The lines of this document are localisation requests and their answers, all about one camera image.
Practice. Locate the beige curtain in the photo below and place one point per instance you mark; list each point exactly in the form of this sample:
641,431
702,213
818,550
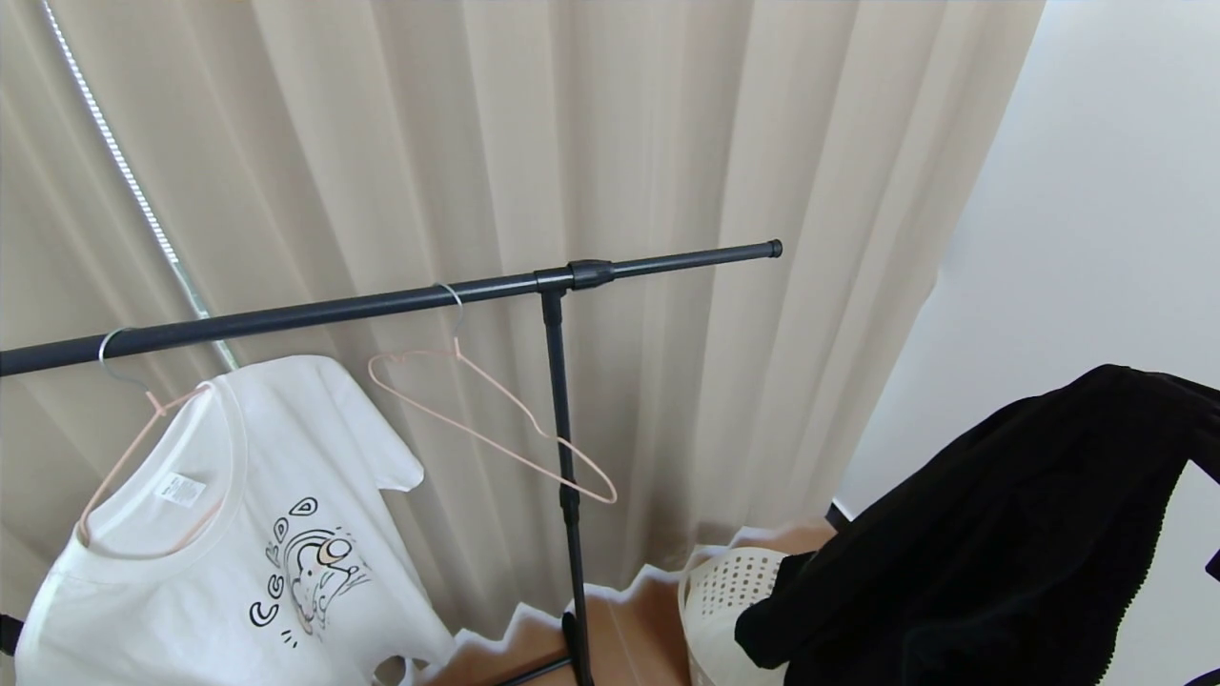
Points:
667,143

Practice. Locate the pink clothes hanger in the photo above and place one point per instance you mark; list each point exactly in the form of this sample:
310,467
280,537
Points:
111,481
496,438

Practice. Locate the white printed t-shirt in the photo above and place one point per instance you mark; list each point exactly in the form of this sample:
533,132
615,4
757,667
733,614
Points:
191,610

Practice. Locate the black clothes rack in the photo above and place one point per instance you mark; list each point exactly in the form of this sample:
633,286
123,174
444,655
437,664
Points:
558,381

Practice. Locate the black garment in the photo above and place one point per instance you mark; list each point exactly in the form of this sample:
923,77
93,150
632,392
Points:
1001,534

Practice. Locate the white laundry basket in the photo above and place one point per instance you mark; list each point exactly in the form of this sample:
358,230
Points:
724,581

